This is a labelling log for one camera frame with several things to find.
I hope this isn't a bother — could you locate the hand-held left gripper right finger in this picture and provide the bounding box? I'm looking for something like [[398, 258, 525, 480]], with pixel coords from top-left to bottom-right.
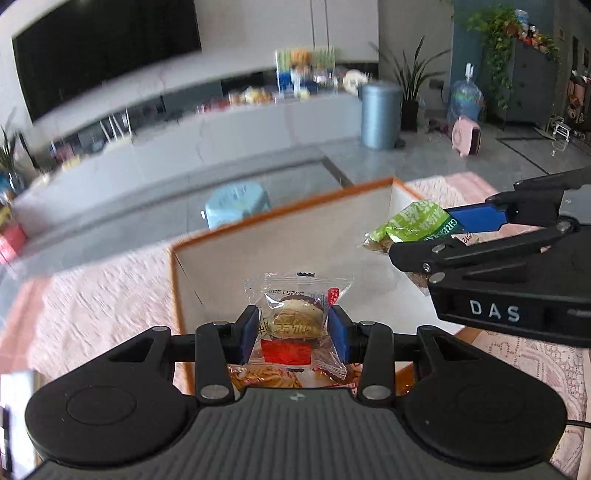
[[327, 305, 485, 401]]

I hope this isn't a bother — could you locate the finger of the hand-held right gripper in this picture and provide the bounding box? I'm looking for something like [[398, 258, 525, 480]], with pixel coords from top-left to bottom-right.
[[388, 220, 583, 289], [442, 167, 591, 234]]

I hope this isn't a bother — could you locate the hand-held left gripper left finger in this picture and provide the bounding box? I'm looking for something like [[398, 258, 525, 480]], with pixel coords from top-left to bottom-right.
[[105, 305, 260, 403]]

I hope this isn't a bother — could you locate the light green snack packet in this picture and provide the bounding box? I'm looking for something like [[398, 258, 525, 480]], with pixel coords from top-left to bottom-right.
[[361, 200, 467, 254]]

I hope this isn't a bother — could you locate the clear cookie packet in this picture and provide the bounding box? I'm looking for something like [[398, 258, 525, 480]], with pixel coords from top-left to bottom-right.
[[243, 272, 354, 379]]

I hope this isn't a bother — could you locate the orange rimmed cardboard box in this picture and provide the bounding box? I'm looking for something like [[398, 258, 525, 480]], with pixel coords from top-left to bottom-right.
[[170, 178, 467, 398]]

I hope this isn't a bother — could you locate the orange noodle snack packet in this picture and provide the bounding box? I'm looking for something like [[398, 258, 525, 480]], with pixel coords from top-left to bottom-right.
[[227, 362, 365, 398]]

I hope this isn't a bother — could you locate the pink space heater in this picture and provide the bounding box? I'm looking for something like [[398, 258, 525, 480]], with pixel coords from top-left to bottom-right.
[[451, 115, 483, 159]]

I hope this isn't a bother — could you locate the blue water jug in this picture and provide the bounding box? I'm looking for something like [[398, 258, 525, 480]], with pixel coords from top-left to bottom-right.
[[449, 65, 485, 123]]

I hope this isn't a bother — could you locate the small white rack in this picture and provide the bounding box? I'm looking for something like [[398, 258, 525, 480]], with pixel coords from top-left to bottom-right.
[[547, 117, 571, 144]]

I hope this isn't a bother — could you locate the potted long leaf plant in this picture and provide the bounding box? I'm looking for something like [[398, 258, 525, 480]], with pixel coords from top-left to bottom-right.
[[369, 37, 451, 132]]

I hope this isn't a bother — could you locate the light blue plastic stool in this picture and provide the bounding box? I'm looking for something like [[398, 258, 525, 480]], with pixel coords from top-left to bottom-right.
[[203, 183, 272, 230]]

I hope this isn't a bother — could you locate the grey metal trash can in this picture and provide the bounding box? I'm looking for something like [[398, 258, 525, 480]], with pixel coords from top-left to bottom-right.
[[359, 82, 403, 150]]

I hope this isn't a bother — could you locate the trailing ivy plant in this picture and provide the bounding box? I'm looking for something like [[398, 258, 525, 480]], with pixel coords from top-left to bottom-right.
[[466, 7, 518, 109]]

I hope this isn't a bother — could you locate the row of colourful toys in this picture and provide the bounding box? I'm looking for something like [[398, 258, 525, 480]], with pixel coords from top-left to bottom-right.
[[505, 9, 561, 61]]

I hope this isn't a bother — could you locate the white tv console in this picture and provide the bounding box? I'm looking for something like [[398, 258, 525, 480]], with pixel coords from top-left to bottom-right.
[[14, 60, 365, 217]]

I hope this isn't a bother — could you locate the pile of snack bags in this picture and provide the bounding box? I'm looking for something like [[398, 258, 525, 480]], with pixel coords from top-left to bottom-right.
[[229, 87, 273, 106]]

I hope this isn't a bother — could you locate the white flat object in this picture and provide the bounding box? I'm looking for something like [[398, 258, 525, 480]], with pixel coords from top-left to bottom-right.
[[0, 369, 42, 480]]

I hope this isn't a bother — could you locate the black television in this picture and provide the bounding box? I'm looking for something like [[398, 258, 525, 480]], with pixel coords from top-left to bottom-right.
[[11, 0, 202, 123]]

